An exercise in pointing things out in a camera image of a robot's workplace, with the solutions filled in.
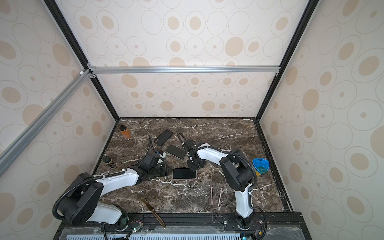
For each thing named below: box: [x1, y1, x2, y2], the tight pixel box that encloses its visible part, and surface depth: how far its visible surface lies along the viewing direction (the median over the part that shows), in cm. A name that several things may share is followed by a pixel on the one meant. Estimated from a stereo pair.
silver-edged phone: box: [165, 144, 187, 160], surface depth 103 cm
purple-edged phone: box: [172, 168, 198, 180], surface depth 91 cm
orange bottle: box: [120, 125, 132, 139], surface depth 105 cm
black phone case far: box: [154, 129, 174, 146], surface depth 112 cm
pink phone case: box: [172, 167, 198, 180], surface depth 91 cm
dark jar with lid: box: [102, 155, 113, 165], surface depth 88 cm
